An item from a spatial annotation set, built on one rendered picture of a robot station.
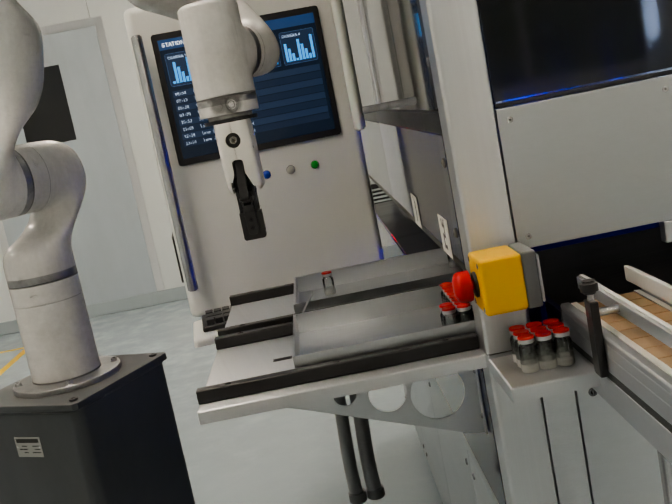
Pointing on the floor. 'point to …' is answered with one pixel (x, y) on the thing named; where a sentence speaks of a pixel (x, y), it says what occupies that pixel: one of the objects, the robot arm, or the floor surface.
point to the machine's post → (485, 228)
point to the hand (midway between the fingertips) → (253, 224)
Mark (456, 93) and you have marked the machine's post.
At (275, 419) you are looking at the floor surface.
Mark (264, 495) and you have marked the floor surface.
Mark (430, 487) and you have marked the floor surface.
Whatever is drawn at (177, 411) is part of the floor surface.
